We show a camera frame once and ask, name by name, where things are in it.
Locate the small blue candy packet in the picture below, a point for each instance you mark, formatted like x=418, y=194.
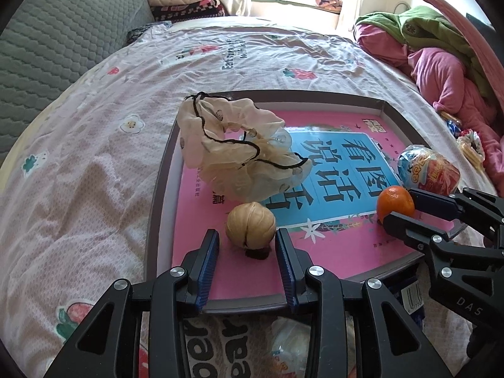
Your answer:
x=453, y=126

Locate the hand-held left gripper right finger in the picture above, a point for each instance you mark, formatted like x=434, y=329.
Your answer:
x=287, y=271

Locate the large orange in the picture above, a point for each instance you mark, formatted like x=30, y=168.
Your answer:
x=393, y=202

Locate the pink crumpled blanket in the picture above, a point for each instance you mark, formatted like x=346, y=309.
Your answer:
x=488, y=126

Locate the grey quilted headboard cover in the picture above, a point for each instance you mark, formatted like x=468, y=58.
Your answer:
x=59, y=35

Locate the black television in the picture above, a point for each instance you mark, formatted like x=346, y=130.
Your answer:
x=478, y=23

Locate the dark patterned cloth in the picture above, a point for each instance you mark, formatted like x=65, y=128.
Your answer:
x=149, y=33

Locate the green blanket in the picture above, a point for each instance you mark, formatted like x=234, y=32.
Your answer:
x=417, y=31

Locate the wafer biscuit packet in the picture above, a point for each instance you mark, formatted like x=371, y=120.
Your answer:
x=472, y=147

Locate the stack of folded blankets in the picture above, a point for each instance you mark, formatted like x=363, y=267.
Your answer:
x=193, y=12

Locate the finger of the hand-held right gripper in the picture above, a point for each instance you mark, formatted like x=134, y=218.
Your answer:
x=433, y=202
x=405, y=228

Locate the red blue snack ball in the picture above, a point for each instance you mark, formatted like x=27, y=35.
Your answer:
x=429, y=171

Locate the magenta crumpled quilt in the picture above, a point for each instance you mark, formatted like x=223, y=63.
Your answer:
x=437, y=71

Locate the floral cloth bundle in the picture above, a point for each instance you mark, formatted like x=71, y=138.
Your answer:
x=328, y=2

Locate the red white snack ball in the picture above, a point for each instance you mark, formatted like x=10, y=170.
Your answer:
x=291, y=342

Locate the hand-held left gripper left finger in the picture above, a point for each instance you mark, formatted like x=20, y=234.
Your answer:
x=206, y=271

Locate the grey cardboard box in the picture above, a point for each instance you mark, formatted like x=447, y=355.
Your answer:
x=161, y=204

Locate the pink book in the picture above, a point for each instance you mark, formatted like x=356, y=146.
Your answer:
x=346, y=252

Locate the cream scrunchie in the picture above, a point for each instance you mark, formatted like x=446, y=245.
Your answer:
x=232, y=157

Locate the walnut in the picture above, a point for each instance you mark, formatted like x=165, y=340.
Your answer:
x=250, y=224

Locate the blue snack packet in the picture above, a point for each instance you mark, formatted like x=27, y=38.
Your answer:
x=409, y=295

